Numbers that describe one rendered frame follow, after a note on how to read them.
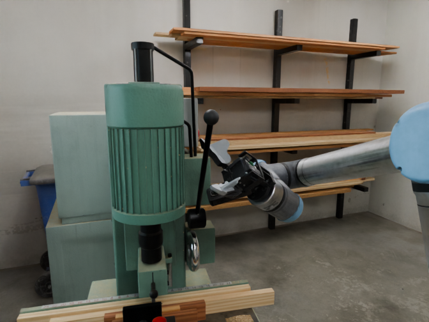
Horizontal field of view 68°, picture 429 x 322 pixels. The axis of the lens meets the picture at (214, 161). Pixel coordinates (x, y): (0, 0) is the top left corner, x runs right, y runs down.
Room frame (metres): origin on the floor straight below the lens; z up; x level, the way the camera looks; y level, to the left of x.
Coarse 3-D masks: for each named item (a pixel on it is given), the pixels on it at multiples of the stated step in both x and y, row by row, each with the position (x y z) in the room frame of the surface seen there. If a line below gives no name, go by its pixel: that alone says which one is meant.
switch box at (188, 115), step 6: (186, 102) 1.04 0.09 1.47; (186, 108) 1.04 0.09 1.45; (186, 114) 1.04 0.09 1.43; (186, 120) 1.04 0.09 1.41; (186, 126) 1.04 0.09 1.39; (186, 132) 1.04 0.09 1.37; (192, 132) 1.04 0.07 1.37; (186, 138) 1.04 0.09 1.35; (192, 138) 1.04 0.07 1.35; (198, 138) 1.06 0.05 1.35; (186, 144) 1.04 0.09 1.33; (192, 144) 1.04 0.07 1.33; (198, 144) 1.06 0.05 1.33
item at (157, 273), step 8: (144, 264) 0.73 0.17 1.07; (152, 264) 0.73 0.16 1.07; (160, 264) 0.73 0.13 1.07; (144, 272) 0.70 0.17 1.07; (152, 272) 0.70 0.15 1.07; (160, 272) 0.70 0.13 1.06; (168, 272) 0.72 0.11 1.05; (144, 280) 0.69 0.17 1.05; (152, 280) 0.70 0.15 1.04; (160, 280) 0.70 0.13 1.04; (168, 280) 0.73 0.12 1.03; (144, 288) 0.69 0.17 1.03; (160, 288) 0.70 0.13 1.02; (144, 296) 0.69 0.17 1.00
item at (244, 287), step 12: (216, 288) 0.81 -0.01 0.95; (228, 288) 0.81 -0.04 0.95; (240, 288) 0.81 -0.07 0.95; (132, 300) 0.76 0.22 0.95; (144, 300) 0.76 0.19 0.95; (156, 300) 0.76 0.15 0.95; (168, 300) 0.77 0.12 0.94; (36, 312) 0.71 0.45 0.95; (48, 312) 0.71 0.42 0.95; (60, 312) 0.71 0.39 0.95; (72, 312) 0.71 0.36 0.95; (84, 312) 0.72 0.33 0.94
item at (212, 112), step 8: (208, 112) 0.70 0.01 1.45; (216, 112) 0.70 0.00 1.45; (208, 120) 0.69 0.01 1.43; (216, 120) 0.70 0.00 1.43; (208, 128) 0.72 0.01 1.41; (208, 136) 0.73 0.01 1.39; (208, 144) 0.74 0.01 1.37; (208, 152) 0.76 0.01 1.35; (200, 176) 0.81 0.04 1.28; (200, 184) 0.82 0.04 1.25; (200, 192) 0.84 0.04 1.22; (200, 200) 0.86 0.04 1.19; (192, 208) 0.92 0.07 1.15; (200, 208) 0.92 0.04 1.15; (192, 216) 0.89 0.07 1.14; (200, 216) 0.89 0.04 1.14; (192, 224) 0.88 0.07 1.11; (200, 224) 0.89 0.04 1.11
